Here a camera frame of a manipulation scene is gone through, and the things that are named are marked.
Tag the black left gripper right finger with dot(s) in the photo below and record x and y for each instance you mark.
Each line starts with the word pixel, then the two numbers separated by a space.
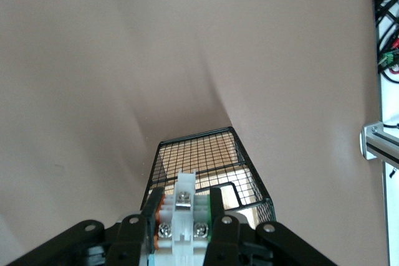
pixel 224 238

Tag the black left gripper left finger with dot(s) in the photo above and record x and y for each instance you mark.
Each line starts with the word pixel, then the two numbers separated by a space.
pixel 131 238

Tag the white table edge rail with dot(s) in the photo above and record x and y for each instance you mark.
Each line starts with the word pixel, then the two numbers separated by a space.
pixel 392 216

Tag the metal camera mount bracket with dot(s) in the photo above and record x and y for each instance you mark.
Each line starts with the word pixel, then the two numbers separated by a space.
pixel 374 144

